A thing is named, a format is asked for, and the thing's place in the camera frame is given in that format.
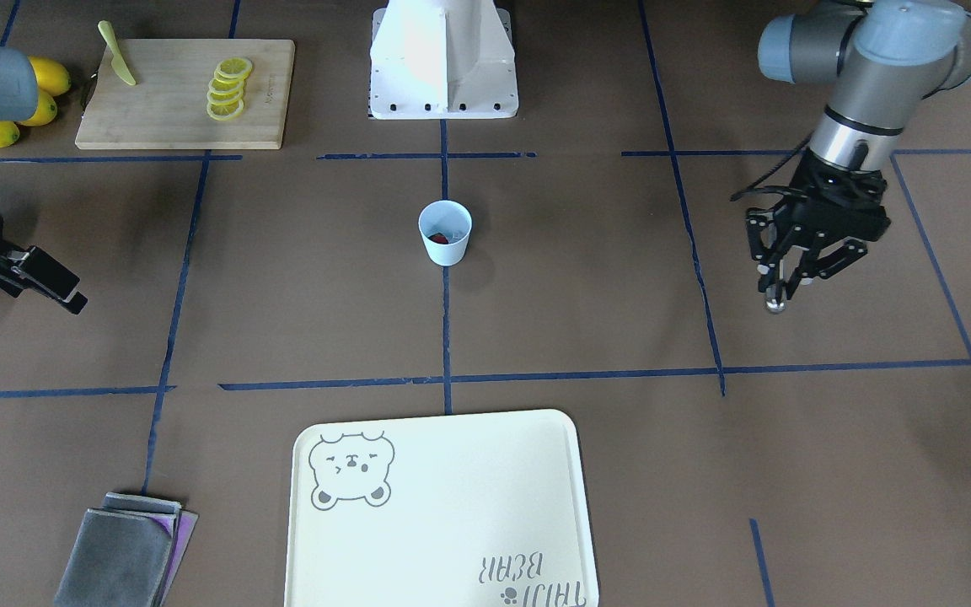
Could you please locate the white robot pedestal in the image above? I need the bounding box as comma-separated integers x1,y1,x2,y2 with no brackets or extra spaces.
367,1,520,121

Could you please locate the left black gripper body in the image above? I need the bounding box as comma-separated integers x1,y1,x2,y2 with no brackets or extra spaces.
745,148,891,254

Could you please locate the light blue plastic cup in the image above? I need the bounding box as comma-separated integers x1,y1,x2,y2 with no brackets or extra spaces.
417,200,474,266

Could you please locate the folded grey cloth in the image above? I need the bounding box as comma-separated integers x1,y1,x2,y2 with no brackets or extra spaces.
53,492,199,606

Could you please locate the yellow lemon top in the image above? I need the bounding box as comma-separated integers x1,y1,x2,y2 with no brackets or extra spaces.
27,56,72,97

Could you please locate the yellow lemon middle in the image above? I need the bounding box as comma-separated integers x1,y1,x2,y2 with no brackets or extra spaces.
15,89,58,127

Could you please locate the yellow plastic knife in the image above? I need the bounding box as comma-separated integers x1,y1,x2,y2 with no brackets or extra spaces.
97,20,137,86

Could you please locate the wooden cutting board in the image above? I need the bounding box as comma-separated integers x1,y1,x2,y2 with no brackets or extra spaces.
76,39,296,150

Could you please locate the cream bear serving tray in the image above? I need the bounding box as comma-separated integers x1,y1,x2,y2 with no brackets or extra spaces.
282,410,600,606

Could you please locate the lemon slices row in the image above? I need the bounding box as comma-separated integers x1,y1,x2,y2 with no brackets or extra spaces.
206,56,254,121

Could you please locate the steel muddler black tip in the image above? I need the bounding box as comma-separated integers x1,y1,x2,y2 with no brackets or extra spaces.
765,284,787,314

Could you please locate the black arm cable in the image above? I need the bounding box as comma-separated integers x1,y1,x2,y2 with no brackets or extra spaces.
730,143,815,203

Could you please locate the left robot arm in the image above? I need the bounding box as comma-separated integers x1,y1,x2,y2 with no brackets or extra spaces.
738,1,971,314

